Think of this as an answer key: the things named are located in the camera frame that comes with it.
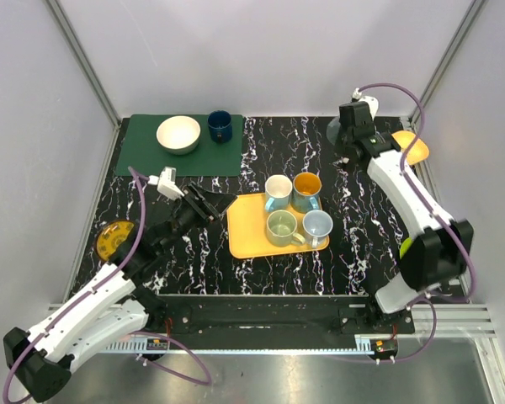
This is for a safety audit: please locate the light blue faceted mug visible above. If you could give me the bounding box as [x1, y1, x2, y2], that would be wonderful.
[264, 174, 293, 213]

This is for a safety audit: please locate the grey-blue faceted mug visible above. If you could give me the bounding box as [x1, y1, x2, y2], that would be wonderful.
[326, 116, 340, 145]

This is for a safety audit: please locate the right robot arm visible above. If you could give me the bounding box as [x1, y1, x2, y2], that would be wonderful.
[327, 95, 474, 334]

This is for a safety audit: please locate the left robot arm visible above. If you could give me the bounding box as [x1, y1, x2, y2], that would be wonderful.
[3, 183, 237, 403]

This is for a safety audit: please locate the pale green mug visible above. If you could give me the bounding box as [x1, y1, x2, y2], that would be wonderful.
[266, 210, 306, 247]

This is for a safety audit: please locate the dark blue mug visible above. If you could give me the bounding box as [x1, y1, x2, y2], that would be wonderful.
[207, 110, 232, 144]

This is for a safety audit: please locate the orange-inside blue floral mug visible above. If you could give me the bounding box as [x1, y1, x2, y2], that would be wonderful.
[291, 173, 322, 214]

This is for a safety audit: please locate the pale blue-grey mug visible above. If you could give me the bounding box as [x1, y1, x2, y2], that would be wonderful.
[302, 210, 333, 249]

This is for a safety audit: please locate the yellow plastic tray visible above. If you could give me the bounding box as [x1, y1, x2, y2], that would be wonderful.
[226, 193, 314, 259]

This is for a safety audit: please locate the white bowl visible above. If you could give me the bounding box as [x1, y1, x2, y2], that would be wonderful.
[156, 115, 201, 156]

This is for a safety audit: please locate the dark green mat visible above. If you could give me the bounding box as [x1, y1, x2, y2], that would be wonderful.
[114, 114, 244, 177]

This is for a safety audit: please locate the yellow patterned saucer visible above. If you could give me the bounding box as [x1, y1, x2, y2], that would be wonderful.
[95, 220, 135, 262]

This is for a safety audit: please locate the lime green plate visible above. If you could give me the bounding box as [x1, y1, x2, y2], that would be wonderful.
[399, 237, 413, 260]

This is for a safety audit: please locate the yellow square dish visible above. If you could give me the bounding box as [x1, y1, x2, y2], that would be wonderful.
[392, 130, 429, 166]

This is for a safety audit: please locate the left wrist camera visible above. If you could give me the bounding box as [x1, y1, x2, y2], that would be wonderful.
[148, 167, 184, 200]

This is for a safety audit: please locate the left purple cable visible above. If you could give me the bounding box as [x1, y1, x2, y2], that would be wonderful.
[3, 166, 214, 403]

